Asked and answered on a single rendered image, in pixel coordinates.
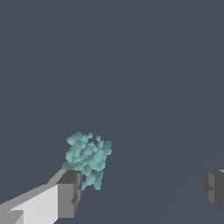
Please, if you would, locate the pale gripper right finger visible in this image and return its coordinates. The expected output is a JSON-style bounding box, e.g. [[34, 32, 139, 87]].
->
[[199, 168, 224, 216]]

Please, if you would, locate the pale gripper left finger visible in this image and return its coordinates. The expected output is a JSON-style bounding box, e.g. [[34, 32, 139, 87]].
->
[[0, 169, 83, 224]]

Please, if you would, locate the teal lumpy object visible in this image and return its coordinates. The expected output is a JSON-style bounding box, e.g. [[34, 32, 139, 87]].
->
[[60, 130, 113, 192]]

